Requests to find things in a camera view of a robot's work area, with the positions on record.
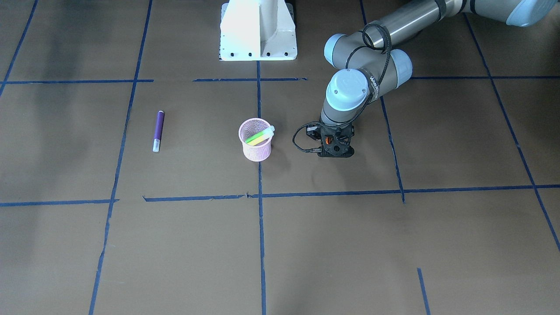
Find pink mesh pen holder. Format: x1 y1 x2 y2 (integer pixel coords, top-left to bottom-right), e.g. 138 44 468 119
238 118 275 162

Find purple highlighter pen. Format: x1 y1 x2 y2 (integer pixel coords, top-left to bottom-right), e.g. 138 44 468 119
152 110 165 152

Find yellow highlighter pen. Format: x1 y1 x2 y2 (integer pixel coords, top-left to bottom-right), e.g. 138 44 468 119
245 132 273 146

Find green highlighter pen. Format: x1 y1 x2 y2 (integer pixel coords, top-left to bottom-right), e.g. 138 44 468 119
245 126 275 146

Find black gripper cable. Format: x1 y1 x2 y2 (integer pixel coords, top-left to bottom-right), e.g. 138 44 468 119
292 23 392 154

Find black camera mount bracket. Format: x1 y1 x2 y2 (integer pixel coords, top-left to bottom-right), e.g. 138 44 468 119
305 124 355 158

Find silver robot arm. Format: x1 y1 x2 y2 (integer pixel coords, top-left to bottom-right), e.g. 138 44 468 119
320 0 555 128

